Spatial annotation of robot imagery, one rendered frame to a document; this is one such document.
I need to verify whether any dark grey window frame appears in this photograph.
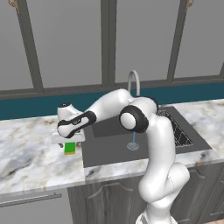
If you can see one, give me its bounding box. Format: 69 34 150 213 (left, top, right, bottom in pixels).
0 0 224 101

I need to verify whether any grey dishwasher handle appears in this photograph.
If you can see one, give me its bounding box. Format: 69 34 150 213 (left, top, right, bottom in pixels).
0 192 63 208

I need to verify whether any grey dishwasher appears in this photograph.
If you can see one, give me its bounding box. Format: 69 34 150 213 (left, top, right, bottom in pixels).
0 188 74 224

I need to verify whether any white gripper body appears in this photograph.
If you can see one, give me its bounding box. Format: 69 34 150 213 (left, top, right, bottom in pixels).
50 129 87 145

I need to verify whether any black wire rack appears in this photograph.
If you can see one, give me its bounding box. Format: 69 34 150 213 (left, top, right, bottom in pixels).
157 109 194 148

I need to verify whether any dark wood cupboard door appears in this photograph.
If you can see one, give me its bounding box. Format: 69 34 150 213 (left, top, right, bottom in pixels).
204 166 224 224
171 164 221 224
66 175 151 224

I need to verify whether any green and yellow sponge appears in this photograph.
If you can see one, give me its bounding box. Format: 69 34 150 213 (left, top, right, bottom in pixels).
64 141 76 156

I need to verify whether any dark grey sink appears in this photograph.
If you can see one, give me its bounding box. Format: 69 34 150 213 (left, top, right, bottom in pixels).
80 105 213 169

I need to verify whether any grey curved tap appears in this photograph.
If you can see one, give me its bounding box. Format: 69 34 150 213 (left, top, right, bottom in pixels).
127 69 141 98

